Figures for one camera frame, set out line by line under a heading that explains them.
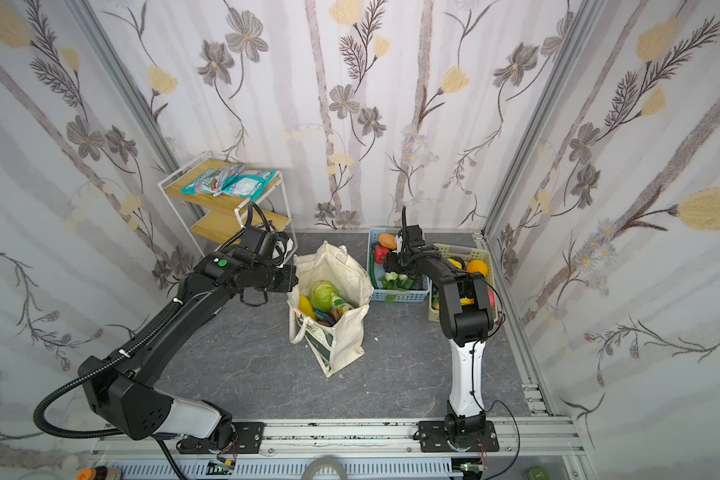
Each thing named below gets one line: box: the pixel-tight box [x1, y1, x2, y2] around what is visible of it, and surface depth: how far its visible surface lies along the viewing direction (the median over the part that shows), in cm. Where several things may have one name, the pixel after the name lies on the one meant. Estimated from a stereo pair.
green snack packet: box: [331, 297, 353, 322], surface depth 86 cm
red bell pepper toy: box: [374, 244, 390, 264], surface depth 109 cm
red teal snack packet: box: [179, 164, 246, 196], surface depth 84 cm
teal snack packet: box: [213, 169, 277, 202], surface depth 83 cm
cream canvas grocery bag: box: [288, 242, 374, 378], surface depth 84 cm
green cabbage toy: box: [310, 280, 341, 313], surface depth 92 cm
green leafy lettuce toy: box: [377, 272, 414, 299], surface depth 103 cm
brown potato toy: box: [378, 233, 397, 249], surface depth 110 cm
